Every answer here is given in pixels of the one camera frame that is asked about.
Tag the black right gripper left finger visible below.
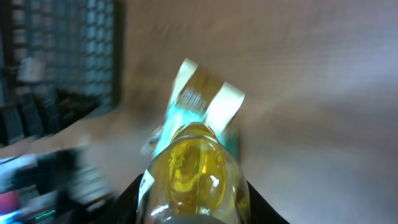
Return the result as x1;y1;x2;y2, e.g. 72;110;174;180
99;174;143;224

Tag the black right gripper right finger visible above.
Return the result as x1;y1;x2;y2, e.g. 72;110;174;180
248;182;289;224

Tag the yellow oil bottle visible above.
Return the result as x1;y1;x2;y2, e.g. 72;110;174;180
136;123;251;223

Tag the brown snack pouch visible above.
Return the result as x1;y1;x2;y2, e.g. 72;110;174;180
140;58;245;159

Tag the grey plastic mesh basket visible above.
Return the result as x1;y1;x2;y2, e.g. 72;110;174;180
1;0;124;146

